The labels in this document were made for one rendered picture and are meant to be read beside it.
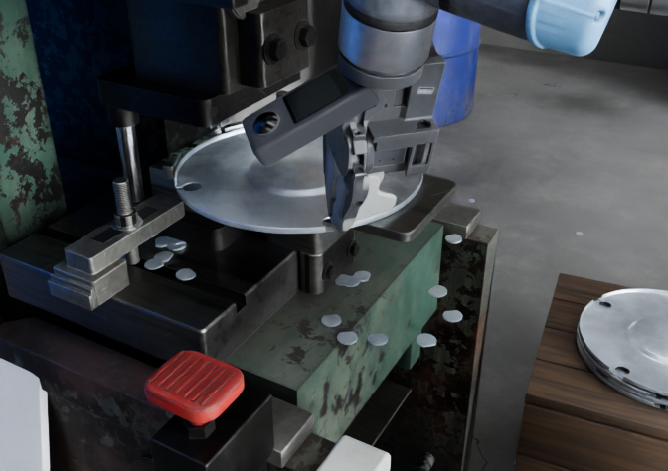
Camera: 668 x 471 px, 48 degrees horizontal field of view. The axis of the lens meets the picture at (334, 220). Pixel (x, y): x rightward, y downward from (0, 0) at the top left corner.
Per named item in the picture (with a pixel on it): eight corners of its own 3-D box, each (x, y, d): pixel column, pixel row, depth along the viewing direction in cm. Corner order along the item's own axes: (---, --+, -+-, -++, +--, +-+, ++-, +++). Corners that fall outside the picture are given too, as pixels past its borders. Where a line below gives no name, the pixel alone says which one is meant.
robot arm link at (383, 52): (360, 36, 55) (328, -22, 60) (352, 86, 58) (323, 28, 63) (453, 28, 57) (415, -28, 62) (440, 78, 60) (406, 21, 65)
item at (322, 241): (450, 275, 92) (459, 177, 86) (404, 337, 82) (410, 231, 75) (280, 227, 103) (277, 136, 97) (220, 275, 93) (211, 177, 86)
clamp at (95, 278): (195, 238, 90) (187, 160, 85) (91, 311, 77) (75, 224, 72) (156, 227, 92) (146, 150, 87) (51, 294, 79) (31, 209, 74)
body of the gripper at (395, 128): (427, 180, 69) (456, 74, 60) (339, 194, 67) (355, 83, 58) (400, 127, 74) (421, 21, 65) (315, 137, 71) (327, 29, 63)
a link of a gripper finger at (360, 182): (362, 228, 70) (375, 158, 64) (346, 231, 70) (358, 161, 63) (347, 193, 73) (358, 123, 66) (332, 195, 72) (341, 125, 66)
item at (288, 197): (161, 141, 96) (160, 136, 96) (371, 116, 104) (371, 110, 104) (195, 253, 72) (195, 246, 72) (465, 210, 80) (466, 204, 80)
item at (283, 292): (395, 201, 111) (397, 164, 108) (207, 379, 77) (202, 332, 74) (231, 160, 124) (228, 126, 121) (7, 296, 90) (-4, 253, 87)
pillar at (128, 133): (148, 197, 93) (133, 88, 86) (136, 204, 91) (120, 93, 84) (134, 193, 94) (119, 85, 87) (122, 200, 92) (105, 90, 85)
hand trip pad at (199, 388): (255, 438, 64) (250, 369, 60) (213, 486, 60) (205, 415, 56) (191, 409, 67) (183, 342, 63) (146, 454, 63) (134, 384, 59)
